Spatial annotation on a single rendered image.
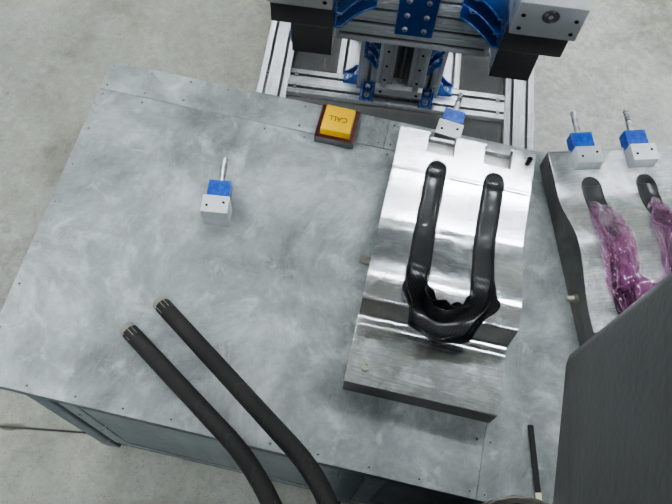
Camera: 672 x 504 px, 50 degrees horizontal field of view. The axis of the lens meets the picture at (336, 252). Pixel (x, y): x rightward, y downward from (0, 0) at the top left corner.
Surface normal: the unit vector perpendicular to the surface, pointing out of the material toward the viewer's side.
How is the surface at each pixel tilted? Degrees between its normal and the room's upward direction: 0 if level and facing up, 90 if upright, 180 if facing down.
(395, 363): 0
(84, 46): 0
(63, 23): 0
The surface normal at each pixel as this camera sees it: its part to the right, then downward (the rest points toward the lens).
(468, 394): 0.04, -0.40
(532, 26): -0.13, 0.91
